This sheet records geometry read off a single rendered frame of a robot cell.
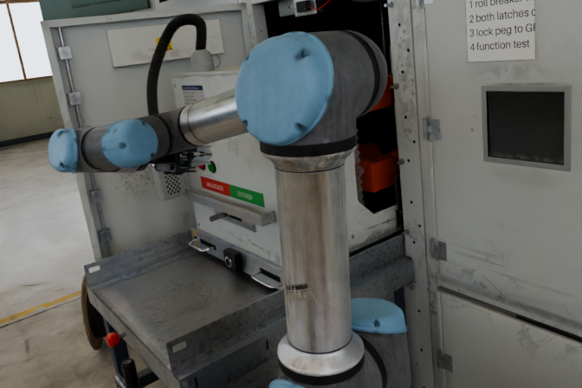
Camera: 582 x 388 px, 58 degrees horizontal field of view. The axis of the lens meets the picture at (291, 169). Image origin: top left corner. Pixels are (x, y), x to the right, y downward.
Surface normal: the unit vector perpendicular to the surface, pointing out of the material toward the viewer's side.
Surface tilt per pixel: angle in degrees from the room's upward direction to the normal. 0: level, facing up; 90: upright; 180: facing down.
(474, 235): 90
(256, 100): 81
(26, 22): 90
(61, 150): 75
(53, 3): 90
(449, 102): 90
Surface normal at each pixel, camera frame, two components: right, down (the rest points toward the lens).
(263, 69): -0.58, 0.11
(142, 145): 0.78, -0.07
